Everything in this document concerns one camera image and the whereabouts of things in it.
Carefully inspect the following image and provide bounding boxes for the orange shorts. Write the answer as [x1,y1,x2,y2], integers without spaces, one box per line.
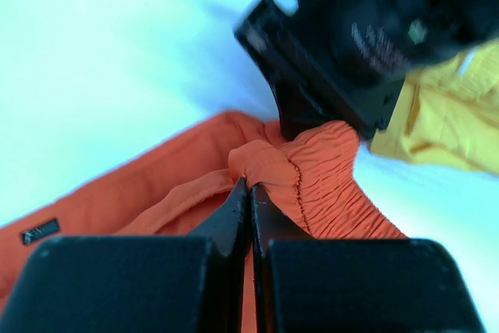
[1,112,405,332]

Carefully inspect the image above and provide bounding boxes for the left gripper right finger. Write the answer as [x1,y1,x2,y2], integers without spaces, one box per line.
[250,185,485,332]

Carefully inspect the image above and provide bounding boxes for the yellow shorts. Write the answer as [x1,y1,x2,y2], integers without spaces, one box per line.
[370,41,498,175]

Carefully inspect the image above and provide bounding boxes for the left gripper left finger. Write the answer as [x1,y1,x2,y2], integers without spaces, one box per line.
[1,179,249,332]

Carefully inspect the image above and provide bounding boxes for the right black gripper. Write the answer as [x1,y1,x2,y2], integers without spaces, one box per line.
[235,0,498,141]

